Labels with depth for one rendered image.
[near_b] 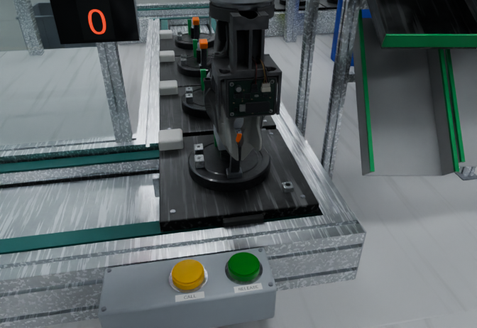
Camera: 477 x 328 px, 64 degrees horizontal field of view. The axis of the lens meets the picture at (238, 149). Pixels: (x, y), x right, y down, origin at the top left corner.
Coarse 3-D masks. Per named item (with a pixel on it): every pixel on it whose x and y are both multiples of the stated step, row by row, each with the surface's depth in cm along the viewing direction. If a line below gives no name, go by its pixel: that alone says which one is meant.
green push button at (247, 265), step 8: (232, 256) 48; (240, 256) 48; (248, 256) 48; (232, 264) 47; (240, 264) 47; (248, 264) 47; (256, 264) 47; (232, 272) 47; (240, 272) 46; (248, 272) 46; (256, 272) 47; (240, 280) 46; (248, 280) 46
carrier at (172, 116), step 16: (160, 96) 91; (176, 96) 91; (192, 96) 83; (160, 112) 84; (176, 112) 84; (192, 112) 82; (160, 128) 78; (176, 128) 78; (192, 128) 78; (208, 128) 78; (272, 128) 79
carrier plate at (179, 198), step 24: (192, 144) 72; (264, 144) 72; (168, 168) 65; (288, 168) 65; (168, 192) 60; (192, 192) 60; (216, 192) 60; (240, 192) 60; (264, 192) 60; (288, 192) 60; (312, 192) 60; (168, 216) 55; (192, 216) 55; (216, 216) 55; (240, 216) 56; (264, 216) 57; (288, 216) 58
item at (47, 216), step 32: (0, 160) 71; (32, 160) 72; (64, 160) 72; (96, 160) 72; (128, 160) 72; (0, 192) 68; (32, 192) 68; (64, 192) 68; (96, 192) 68; (128, 192) 68; (0, 224) 61; (32, 224) 61; (64, 224) 61; (96, 224) 61; (128, 224) 57
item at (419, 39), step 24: (384, 0) 57; (408, 0) 57; (432, 0) 57; (456, 0) 56; (384, 24) 51; (408, 24) 54; (432, 24) 54; (456, 24) 54; (384, 48) 52; (408, 48) 52; (432, 48) 52; (456, 48) 52
